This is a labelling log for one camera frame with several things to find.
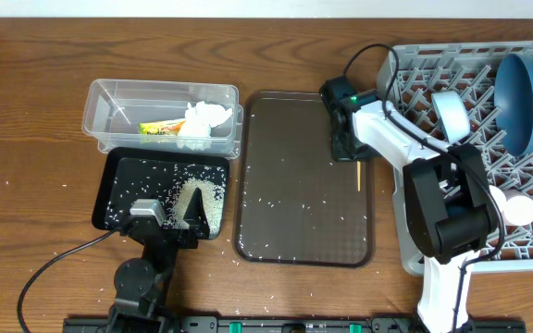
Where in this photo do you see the wooden chopstick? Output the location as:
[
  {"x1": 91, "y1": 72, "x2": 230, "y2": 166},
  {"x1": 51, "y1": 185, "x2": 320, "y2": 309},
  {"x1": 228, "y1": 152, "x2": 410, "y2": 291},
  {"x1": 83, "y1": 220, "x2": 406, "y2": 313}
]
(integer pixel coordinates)
[{"x1": 356, "y1": 161, "x2": 361, "y2": 192}]

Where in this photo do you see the white tissue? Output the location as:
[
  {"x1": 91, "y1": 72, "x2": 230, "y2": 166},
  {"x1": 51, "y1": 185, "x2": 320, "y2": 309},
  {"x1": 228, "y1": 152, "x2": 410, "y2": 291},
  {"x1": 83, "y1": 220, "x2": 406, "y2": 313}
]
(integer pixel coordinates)
[{"x1": 177, "y1": 101, "x2": 233, "y2": 151}]

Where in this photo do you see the yellow green snack wrapper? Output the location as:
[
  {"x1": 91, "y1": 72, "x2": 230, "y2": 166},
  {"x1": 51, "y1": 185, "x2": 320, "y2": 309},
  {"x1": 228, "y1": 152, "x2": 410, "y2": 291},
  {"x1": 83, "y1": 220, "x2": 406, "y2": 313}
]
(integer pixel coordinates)
[{"x1": 138, "y1": 118, "x2": 186, "y2": 136}]

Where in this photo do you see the light blue white bowl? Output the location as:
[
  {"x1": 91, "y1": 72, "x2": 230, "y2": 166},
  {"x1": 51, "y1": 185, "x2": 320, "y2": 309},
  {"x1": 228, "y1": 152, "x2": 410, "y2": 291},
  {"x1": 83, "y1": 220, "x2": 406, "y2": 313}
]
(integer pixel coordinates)
[{"x1": 431, "y1": 91, "x2": 470, "y2": 143}]

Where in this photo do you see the white green cup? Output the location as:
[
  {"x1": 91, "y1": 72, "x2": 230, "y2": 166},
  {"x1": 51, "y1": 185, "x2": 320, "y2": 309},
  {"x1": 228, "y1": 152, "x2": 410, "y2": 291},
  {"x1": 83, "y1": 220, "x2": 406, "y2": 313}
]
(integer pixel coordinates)
[{"x1": 490, "y1": 185, "x2": 507, "y2": 214}]

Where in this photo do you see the pink white cup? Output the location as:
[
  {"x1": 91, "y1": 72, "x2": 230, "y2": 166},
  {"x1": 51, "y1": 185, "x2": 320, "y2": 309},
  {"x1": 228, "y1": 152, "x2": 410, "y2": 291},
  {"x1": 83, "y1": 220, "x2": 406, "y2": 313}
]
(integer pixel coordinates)
[{"x1": 502, "y1": 190, "x2": 533, "y2": 227}]

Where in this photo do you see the blue plate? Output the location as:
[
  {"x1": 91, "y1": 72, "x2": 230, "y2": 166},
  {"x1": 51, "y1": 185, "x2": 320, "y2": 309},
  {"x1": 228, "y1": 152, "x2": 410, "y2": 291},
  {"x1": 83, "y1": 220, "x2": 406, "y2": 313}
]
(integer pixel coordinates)
[{"x1": 494, "y1": 54, "x2": 533, "y2": 156}]

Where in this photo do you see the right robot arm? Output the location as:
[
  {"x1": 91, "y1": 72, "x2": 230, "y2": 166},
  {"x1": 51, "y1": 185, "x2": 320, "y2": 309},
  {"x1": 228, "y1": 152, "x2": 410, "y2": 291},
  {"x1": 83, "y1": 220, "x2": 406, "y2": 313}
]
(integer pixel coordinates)
[{"x1": 319, "y1": 75, "x2": 500, "y2": 332}]

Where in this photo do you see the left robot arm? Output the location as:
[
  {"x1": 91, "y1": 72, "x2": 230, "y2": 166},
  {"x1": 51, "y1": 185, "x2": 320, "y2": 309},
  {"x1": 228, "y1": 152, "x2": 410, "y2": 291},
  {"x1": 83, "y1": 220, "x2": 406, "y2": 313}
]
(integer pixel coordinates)
[{"x1": 105, "y1": 189, "x2": 210, "y2": 333}]

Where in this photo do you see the grey dishwasher rack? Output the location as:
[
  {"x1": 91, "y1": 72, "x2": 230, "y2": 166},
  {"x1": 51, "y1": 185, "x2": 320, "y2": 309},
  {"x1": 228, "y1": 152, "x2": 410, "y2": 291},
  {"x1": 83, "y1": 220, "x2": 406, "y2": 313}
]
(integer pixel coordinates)
[{"x1": 377, "y1": 41, "x2": 533, "y2": 273}]

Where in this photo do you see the white rice pile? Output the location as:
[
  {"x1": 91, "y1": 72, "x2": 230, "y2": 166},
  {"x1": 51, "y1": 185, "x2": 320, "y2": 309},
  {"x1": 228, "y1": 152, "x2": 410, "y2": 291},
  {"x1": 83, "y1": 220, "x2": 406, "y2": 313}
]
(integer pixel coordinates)
[{"x1": 106, "y1": 159, "x2": 228, "y2": 238}]

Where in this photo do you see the black plastic tray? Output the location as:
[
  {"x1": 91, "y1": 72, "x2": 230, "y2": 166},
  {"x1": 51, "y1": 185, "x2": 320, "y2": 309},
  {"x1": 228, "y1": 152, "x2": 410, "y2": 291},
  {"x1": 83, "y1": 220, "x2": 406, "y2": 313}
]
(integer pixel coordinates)
[{"x1": 92, "y1": 147, "x2": 229, "y2": 229}]

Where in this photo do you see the brown serving tray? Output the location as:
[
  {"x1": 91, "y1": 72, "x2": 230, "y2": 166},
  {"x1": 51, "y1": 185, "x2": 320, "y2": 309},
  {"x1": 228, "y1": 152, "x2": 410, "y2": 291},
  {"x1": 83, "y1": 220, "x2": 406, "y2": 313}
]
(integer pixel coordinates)
[{"x1": 232, "y1": 92, "x2": 375, "y2": 268}]

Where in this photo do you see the clear plastic bin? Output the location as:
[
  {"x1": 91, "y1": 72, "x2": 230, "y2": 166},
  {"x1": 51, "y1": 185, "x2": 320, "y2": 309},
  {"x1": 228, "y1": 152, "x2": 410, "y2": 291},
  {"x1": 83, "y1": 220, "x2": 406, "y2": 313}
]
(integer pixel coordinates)
[{"x1": 81, "y1": 79, "x2": 244, "y2": 159}]

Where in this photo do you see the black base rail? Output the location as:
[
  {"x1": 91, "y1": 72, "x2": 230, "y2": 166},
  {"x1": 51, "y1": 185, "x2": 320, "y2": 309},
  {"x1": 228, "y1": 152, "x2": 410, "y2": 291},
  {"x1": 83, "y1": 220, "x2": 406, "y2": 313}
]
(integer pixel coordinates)
[{"x1": 61, "y1": 314, "x2": 527, "y2": 333}]

